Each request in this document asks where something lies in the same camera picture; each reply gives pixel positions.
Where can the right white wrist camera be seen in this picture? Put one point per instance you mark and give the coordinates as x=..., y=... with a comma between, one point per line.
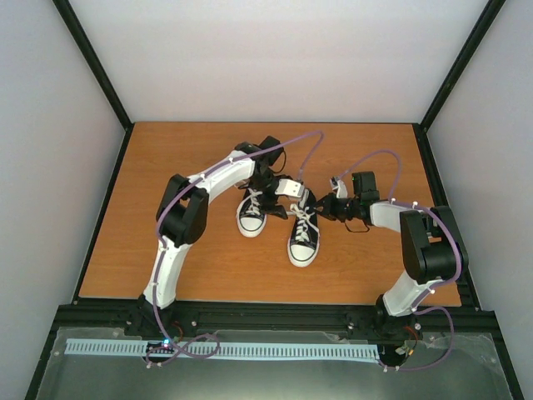
x=338, y=187

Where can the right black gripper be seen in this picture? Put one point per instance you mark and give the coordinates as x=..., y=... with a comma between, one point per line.
x=329, y=209

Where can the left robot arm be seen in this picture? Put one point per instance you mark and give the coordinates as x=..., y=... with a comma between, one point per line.
x=183, y=211

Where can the white shoelace of sneaker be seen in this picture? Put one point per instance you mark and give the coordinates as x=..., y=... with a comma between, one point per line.
x=250, y=206
x=305, y=231

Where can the black sneaker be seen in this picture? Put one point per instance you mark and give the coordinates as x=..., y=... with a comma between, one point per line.
x=251, y=220
x=301, y=256

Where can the right black frame post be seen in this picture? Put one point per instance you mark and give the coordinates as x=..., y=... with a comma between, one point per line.
x=468, y=50

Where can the left black frame post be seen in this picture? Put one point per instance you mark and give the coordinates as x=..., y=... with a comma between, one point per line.
x=84, y=45

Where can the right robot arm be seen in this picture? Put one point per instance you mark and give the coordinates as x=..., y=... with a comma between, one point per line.
x=433, y=252

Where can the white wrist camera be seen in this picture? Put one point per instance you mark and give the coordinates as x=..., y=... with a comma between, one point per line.
x=289, y=188
x=338, y=187

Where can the white slotted cable duct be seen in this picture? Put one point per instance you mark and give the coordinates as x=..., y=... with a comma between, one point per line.
x=230, y=351

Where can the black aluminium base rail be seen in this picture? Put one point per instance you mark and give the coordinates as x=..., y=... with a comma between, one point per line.
x=193, y=318

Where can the black frame post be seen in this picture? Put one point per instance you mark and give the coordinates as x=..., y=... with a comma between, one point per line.
x=84, y=45
x=468, y=50

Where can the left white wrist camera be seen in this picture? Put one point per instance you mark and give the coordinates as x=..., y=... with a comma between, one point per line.
x=289, y=188

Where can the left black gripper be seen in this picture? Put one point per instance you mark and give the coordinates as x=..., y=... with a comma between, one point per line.
x=272, y=209

